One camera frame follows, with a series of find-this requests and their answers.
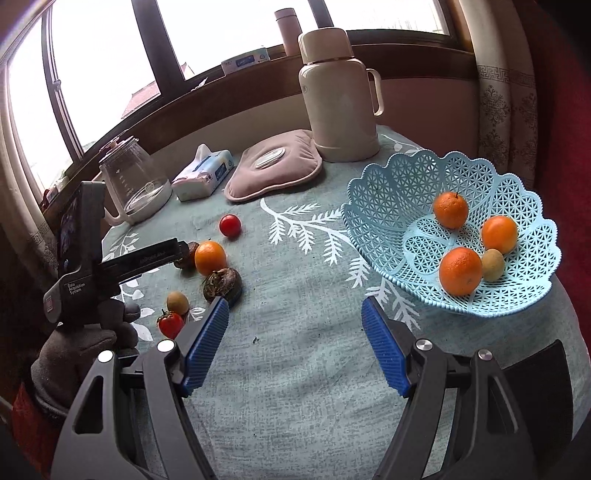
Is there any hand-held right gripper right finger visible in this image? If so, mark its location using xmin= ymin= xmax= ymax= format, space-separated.
xmin=361 ymin=295 xmax=539 ymax=480

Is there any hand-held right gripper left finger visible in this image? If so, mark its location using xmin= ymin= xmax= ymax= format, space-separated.
xmin=50 ymin=296 xmax=230 ymax=480

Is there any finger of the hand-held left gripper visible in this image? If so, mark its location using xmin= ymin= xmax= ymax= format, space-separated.
xmin=99 ymin=237 xmax=190 ymax=283

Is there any dark brown wrinkled fruit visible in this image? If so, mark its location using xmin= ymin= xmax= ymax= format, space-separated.
xmin=174 ymin=241 xmax=200 ymax=271

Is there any red tomato with green stem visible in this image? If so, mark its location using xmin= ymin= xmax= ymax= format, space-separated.
xmin=156 ymin=308 xmax=185 ymax=340

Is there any small brown kiwi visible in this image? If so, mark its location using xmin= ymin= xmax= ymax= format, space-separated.
xmin=166 ymin=291 xmax=190 ymax=315

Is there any smooth medium orange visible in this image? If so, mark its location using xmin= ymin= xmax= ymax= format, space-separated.
xmin=194 ymin=240 xmax=227 ymax=277

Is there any dark brown water chestnut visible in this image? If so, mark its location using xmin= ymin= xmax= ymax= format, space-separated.
xmin=202 ymin=268 xmax=243 ymax=306

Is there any round red cherry tomato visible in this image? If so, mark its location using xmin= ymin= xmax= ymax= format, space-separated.
xmin=219 ymin=213 xmax=242 ymax=238

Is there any large orange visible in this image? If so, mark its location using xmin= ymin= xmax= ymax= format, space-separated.
xmin=438 ymin=247 xmax=484 ymax=297

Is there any tan round fruit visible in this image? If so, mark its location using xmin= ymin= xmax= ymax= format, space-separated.
xmin=481 ymin=248 xmax=505 ymax=281

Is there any light blue plastic lattice basket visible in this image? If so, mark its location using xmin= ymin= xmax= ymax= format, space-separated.
xmin=341 ymin=148 xmax=563 ymax=319

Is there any mandarin with stem dot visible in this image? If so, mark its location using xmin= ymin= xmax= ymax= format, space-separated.
xmin=433 ymin=191 xmax=469 ymax=230

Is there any small orange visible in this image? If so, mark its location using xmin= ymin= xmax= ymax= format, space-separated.
xmin=481 ymin=215 xmax=519 ymax=255

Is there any person's left hand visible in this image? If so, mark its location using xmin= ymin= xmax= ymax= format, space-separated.
xmin=30 ymin=299 xmax=141 ymax=421

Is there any patterned beige curtain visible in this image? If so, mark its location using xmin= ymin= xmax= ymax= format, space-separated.
xmin=0 ymin=115 xmax=61 ymax=287
xmin=462 ymin=0 xmax=541 ymax=185

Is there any soft tissue pack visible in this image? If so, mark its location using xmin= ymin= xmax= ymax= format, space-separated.
xmin=172 ymin=144 xmax=235 ymax=202

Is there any pink electric hot water bag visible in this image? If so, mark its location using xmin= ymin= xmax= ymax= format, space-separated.
xmin=224 ymin=129 xmax=324 ymax=203

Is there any white and blue box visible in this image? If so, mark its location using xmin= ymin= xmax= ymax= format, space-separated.
xmin=221 ymin=46 xmax=272 ymax=76

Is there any cream thermos jug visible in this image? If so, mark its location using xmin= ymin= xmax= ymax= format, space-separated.
xmin=298 ymin=28 xmax=383 ymax=162

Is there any pink tumbler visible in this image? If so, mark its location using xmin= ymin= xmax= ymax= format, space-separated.
xmin=274 ymin=8 xmax=303 ymax=57

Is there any dark red cloth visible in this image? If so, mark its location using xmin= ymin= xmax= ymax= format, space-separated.
xmin=517 ymin=0 xmax=591 ymax=370

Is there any glass kettle with white handle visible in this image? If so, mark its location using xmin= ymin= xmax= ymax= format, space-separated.
xmin=98 ymin=135 xmax=174 ymax=226

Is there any wooden window frame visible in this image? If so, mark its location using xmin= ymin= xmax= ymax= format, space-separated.
xmin=0 ymin=0 xmax=481 ymax=195

